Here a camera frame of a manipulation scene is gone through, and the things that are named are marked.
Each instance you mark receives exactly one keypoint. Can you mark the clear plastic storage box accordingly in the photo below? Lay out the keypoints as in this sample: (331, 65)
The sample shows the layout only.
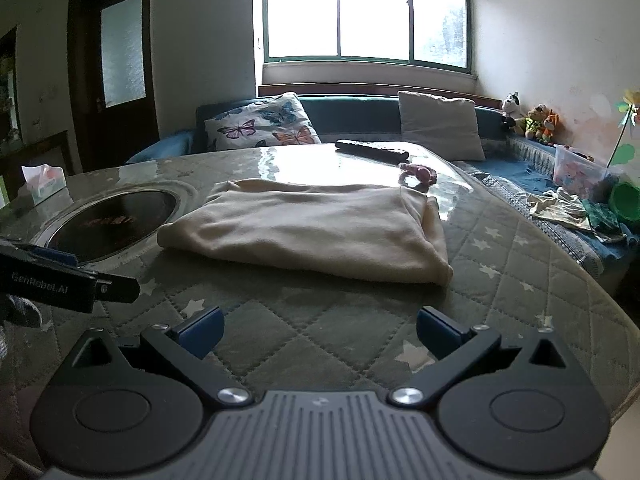
(577, 170)

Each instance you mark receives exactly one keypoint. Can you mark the round inset cooktop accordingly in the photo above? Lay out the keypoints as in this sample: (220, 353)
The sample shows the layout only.
(115, 215)

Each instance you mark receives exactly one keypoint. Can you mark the green framed window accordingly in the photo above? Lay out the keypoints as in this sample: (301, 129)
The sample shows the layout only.
(370, 10)

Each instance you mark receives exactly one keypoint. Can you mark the colourful pinwheel toy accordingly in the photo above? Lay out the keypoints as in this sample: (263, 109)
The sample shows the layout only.
(630, 107)

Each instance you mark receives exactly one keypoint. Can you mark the black and white plush toy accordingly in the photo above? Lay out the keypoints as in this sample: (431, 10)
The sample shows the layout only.
(512, 107)

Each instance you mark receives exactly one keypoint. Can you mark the tissue box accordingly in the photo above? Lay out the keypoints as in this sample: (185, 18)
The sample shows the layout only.
(47, 185)

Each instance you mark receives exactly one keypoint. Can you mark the butterfly print cushion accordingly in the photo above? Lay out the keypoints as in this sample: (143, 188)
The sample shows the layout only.
(260, 125)

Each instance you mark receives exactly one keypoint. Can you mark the blue fringed sofa blanket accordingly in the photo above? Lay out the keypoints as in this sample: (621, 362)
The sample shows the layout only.
(520, 170)

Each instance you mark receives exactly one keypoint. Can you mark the cream knit garment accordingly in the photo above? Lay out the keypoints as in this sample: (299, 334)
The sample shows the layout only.
(300, 225)

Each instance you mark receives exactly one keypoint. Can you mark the dark door with frosted glass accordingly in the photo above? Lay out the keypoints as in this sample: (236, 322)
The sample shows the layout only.
(85, 85)

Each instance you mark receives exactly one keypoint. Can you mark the teal sofa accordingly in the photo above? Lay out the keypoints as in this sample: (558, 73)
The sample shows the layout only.
(350, 115)

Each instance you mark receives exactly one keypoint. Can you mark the orange plush toy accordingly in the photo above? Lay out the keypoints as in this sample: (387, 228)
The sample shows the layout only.
(550, 125)

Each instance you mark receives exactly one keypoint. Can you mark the small cream cloth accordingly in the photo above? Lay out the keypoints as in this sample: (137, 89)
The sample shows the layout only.
(560, 210)

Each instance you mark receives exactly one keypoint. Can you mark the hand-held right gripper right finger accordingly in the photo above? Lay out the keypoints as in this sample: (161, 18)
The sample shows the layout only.
(440, 331)

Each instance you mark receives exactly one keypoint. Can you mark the plain white cushion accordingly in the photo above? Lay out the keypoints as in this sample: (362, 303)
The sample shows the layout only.
(440, 125)

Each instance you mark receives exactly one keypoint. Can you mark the dark wooden display cabinet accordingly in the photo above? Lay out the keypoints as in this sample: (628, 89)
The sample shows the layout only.
(7, 85)

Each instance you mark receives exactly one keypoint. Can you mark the black remote control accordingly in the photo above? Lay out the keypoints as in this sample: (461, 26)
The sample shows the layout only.
(370, 149)

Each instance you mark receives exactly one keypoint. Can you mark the small pink toy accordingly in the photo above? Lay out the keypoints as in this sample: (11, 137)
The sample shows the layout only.
(420, 172)

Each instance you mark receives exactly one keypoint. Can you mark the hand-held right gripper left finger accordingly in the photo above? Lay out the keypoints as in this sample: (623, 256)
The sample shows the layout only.
(202, 332)

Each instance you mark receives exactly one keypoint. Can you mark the dark wooden sideboard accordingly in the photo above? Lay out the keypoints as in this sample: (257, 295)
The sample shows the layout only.
(30, 152)

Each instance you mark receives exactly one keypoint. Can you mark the green plastic basin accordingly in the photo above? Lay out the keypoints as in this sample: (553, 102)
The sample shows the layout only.
(627, 200)

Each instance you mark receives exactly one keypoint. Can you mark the green patterned cloth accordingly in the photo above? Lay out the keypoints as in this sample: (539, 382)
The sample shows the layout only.
(605, 220)

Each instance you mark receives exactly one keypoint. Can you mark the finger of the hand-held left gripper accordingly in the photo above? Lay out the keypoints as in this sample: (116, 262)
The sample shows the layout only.
(55, 255)
(120, 289)

